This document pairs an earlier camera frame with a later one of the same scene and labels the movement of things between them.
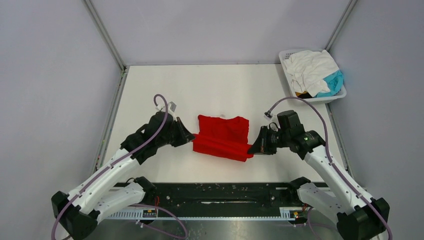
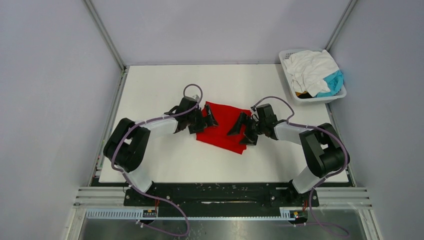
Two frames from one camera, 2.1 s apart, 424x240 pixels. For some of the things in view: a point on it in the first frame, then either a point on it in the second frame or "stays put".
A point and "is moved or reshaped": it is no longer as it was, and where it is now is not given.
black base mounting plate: (215, 195) stays put
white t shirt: (308, 70) stays put
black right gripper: (261, 145) -> (250, 139)
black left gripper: (184, 135) -> (201, 126)
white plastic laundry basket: (318, 99) stays put
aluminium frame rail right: (341, 24) stays put
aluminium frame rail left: (108, 39) stays put
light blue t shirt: (334, 82) stays put
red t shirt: (226, 138) is moved or reshaped
